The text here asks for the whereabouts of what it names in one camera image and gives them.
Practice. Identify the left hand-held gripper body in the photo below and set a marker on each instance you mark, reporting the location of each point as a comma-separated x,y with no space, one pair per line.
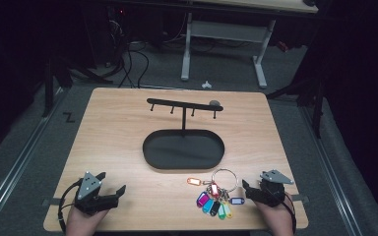
88,187

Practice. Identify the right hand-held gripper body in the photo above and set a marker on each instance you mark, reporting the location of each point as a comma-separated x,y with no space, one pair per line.
272,187

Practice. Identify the black key rack with tray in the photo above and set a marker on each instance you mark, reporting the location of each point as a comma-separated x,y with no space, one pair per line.
183,149

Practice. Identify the person's right hand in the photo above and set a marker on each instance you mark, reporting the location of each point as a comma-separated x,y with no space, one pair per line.
276,219

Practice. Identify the person's left hand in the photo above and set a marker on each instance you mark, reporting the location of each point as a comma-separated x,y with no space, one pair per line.
84,221

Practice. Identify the grey tape strip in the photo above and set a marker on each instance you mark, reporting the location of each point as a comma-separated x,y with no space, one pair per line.
300,198
50,202

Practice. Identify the small grey round object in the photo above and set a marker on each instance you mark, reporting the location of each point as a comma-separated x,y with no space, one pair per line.
214,102

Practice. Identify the black metal stand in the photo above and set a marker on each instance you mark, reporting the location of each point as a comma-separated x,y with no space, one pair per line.
316,105

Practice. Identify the small white object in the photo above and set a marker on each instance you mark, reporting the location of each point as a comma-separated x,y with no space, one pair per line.
206,85

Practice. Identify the small red object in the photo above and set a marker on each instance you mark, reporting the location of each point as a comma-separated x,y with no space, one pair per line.
283,46

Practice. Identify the white-framed desk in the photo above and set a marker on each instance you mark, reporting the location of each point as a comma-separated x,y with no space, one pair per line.
229,31

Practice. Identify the metal floor rail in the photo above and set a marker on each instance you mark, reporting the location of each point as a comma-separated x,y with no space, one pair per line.
16,167
331,170

